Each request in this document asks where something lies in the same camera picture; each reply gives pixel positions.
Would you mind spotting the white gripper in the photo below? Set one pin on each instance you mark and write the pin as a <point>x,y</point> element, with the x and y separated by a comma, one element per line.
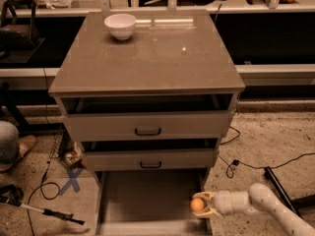
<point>223,202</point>

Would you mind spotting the orange fruit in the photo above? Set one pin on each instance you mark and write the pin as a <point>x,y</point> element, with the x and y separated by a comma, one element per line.
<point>197,205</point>

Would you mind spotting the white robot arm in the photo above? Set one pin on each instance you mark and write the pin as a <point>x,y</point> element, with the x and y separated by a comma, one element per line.
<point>259,199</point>

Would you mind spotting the bottom grey drawer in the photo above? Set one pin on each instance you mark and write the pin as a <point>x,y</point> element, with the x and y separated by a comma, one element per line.
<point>150,203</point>

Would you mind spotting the grey drawer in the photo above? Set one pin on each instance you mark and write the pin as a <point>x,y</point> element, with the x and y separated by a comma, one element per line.
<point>159,117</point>
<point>150,203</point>
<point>149,154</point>

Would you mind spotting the middle grey drawer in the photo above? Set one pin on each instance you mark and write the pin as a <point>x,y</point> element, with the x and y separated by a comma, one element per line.
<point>149,154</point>

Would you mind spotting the grey drawer cabinet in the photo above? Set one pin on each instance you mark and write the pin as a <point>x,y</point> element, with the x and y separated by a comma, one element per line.
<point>174,53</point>

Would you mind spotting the top grey drawer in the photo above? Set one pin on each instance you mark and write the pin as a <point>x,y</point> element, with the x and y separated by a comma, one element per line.
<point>159,117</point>

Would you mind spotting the black metal stand leg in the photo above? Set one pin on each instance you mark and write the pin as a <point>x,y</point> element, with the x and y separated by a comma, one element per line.
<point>296,205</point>

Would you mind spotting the blue tape cross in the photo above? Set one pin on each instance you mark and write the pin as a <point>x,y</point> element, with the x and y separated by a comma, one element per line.
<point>72,181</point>

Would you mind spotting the tan shoe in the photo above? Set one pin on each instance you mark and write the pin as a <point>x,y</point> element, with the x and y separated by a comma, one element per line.
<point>26,144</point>

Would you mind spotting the grabber stick tool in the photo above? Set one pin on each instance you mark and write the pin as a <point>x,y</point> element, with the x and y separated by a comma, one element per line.
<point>12,195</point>

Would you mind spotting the white ceramic bowl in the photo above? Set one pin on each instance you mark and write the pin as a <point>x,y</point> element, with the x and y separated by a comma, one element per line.
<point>120,26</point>

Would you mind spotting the person knee in jeans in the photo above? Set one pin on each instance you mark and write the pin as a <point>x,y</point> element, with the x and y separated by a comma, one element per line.
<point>8,141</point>

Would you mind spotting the black chair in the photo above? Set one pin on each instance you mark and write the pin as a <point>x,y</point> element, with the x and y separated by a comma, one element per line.
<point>18,42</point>

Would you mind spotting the wire basket with clutter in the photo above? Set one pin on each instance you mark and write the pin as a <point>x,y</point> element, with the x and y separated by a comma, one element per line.
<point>65,151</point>

